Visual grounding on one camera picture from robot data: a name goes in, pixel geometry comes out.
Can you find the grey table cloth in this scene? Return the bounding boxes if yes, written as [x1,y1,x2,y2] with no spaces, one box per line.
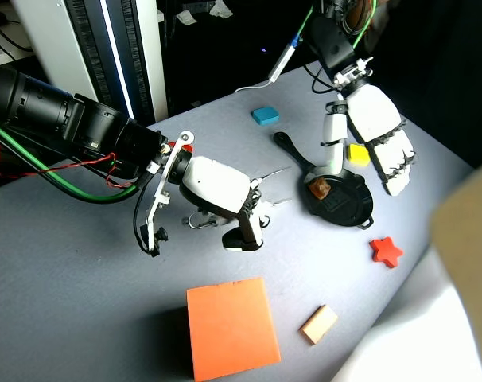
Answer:
[0,63,475,382]

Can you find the large orange block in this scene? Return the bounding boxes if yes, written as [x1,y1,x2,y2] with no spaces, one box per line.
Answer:
[185,277,282,382]

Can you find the white blurred panel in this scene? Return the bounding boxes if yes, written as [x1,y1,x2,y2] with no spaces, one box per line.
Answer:
[332,246,482,382]

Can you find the brown meat piece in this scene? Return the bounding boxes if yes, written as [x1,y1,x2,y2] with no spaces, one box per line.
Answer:
[308,177,332,200]

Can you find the yellow block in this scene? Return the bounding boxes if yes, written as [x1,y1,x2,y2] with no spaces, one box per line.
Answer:
[346,143,371,167]

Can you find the silver tongs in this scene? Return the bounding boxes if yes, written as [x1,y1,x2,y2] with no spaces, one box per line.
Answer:
[182,166,293,231]

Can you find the beige cardboard sheet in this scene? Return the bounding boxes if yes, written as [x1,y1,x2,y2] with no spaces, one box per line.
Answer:
[430,153,482,382]

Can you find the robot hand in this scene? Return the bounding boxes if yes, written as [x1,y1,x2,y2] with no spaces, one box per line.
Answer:
[178,154,273,252]
[321,84,416,197]

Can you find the beige wooden block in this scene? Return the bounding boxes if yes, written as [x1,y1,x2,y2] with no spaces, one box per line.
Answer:
[299,304,340,346]

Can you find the red star block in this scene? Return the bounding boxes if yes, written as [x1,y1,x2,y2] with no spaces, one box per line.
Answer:
[369,236,405,269]

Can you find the black toy frying pan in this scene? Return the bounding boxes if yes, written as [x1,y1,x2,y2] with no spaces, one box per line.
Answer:
[273,131,375,231]

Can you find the blue rounded block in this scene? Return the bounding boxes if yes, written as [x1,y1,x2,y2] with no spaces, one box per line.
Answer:
[251,106,281,127]

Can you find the white power strip with cable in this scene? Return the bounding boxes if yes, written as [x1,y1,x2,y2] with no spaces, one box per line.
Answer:
[233,33,304,93]

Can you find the crumpled white paper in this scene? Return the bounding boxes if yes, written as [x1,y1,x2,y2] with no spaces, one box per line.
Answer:
[208,0,234,19]

